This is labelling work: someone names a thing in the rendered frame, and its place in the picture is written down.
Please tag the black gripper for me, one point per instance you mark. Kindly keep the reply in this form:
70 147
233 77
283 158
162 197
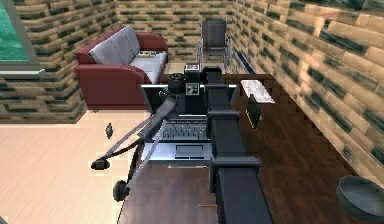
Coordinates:
176 85

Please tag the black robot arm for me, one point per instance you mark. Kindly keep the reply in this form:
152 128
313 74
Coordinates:
233 186

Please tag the silver laptop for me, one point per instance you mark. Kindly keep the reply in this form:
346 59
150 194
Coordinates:
186 151

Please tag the red sofa with grey cushions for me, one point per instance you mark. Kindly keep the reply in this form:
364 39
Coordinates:
113 83

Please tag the small checked flat object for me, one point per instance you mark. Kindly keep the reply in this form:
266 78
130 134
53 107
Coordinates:
146 53

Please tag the black phone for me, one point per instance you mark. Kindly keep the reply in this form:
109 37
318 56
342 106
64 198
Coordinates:
254 111

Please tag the white open book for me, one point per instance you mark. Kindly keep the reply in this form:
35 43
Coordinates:
257 90

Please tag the grey metal chair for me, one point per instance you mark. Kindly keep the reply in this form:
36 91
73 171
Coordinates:
214 36

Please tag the blue stick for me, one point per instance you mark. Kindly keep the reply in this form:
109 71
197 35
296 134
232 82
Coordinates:
243 60

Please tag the dark brown wooden table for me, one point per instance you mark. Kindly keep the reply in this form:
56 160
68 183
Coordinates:
300 160

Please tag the dark grey bowl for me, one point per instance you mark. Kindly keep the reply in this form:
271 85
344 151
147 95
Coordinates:
361 200

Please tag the teal window with grey frame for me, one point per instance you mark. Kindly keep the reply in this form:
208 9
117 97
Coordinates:
13 40

